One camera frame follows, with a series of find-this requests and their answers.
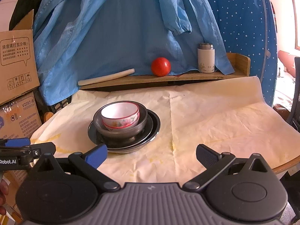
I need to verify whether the black plastic crate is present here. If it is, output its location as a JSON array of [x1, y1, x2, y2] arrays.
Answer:
[[48, 97, 72, 114]]

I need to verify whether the wooden shelf tray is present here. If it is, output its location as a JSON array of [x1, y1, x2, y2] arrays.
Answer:
[[80, 52, 251, 91]]

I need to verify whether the light blue hanging coat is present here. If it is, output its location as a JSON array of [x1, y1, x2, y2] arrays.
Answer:
[[33, 0, 234, 106]]

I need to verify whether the red tomato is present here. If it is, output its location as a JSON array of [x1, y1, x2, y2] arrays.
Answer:
[[151, 57, 171, 77]]

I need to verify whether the cream paper table cover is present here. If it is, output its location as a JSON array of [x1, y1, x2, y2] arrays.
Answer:
[[31, 77, 299, 184]]

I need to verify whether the lower cardboard box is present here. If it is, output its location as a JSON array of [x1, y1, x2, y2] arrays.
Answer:
[[0, 92, 42, 139]]

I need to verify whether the black mesh office chair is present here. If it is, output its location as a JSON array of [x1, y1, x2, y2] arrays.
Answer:
[[280, 57, 300, 223]]

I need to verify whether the blue dotted tent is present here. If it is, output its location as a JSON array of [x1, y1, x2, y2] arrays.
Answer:
[[208, 0, 278, 106]]

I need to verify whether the deep steel bowl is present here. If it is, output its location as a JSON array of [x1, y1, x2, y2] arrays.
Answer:
[[93, 100, 148, 139]]

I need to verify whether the person's left hand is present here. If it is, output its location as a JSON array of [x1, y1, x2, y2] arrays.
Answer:
[[0, 179, 9, 215]]

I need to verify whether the dark steel plate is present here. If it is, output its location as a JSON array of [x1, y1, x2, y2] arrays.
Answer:
[[87, 110, 160, 150]]

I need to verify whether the orange round object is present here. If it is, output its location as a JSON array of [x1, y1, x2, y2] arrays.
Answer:
[[43, 112, 54, 122]]

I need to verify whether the white ceramic bowl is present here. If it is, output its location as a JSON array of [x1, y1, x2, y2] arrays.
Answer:
[[103, 120, 138, 131], [100, 102, 140, 125]]

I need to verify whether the cardboard box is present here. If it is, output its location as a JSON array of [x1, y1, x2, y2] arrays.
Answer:
[[0, 92, 42, 139], [0, 10, 40, 105]]

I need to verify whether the upper cardboard box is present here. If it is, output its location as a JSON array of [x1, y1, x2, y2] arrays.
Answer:
[[0, 10, 40, 105]]

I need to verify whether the white rolling pin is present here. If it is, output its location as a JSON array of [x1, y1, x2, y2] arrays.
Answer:
[[78, 69, 135, 86]]

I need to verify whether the white thermos cup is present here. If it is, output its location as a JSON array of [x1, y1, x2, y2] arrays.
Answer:
[[197, 43, 215, 74]]

